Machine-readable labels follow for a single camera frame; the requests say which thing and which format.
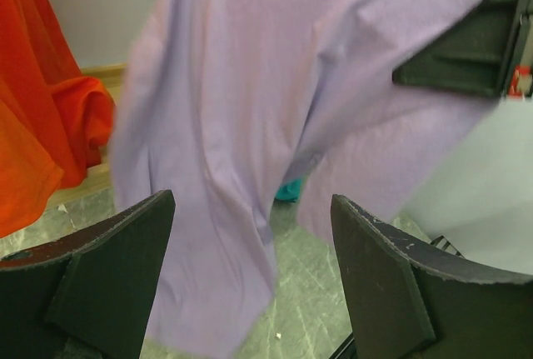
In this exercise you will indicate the orange t-shirt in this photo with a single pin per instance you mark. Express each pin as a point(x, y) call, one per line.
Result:
point(54, 119)

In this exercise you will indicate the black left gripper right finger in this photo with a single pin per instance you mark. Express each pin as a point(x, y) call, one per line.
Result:
point(409, 299)

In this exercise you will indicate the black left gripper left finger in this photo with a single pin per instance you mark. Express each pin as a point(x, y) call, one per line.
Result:
point(90, 293)

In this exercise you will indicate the teal t-shirt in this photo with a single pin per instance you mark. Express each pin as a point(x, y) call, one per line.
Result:
point(289, 192)

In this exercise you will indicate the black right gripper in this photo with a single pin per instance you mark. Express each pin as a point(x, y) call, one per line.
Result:
point(488, 53)

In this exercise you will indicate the purple t-shirt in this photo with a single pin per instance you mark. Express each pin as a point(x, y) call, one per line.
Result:
point(224, 101)

